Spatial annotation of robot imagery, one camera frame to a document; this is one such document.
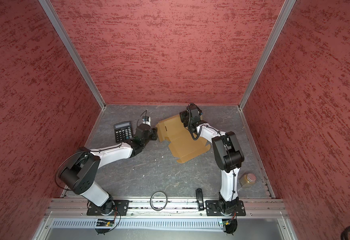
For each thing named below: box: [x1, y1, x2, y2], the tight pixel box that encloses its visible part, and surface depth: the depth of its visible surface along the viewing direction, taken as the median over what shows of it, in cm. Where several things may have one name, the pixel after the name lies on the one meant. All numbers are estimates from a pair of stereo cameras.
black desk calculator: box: [113, 121, 133, 143], surface depth 105 cm
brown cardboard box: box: [156, 115, 211, 164], surface depth 99 cm
